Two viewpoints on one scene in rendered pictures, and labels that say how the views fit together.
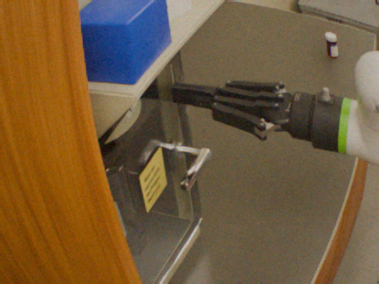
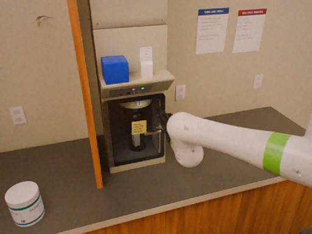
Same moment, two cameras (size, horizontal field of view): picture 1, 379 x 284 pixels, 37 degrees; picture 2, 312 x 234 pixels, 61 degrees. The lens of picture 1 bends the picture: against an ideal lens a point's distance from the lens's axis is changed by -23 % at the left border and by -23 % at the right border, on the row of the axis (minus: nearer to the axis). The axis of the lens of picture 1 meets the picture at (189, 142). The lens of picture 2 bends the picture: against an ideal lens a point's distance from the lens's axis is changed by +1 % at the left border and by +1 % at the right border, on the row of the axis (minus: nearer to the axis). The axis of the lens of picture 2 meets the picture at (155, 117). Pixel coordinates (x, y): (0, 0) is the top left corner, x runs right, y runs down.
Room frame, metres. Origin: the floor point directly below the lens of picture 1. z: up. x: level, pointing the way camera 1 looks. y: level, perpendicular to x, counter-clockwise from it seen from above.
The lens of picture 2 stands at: (0.06, -0.80, 1.94)
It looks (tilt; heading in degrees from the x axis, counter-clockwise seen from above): 30 degrees down; 45
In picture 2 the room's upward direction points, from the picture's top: straight up
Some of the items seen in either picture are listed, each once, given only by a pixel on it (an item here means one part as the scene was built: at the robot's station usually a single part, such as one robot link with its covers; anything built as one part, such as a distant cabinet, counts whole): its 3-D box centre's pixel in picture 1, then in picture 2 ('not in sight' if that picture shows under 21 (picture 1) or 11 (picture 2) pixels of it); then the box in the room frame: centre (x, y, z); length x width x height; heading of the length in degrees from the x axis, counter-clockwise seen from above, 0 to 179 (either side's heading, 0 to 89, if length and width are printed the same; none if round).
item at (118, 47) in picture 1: (116, 32); (114, 69); (0.70, 0.07, 1.56); 0.10 x 0.10 x 0.09; 62
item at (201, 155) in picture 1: (186, 166); (152, 130); (0.85, 0.01, 1.20); 0.10 x 0.05 x 0.03; 152
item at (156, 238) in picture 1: (151, 196); (137, 131); (0.80, 0.07, 1.19); 0.30 x 0.01 x 0.40; 152
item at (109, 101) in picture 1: (156, 53); (137, 87); (0.78, 0.03, 1.46); 0.32 x 0.12 x 0.10; 152
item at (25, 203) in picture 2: not in sight; (25, 203); (0.24, 0.20, 1.02); 0.13 x 0.13 x 0.15
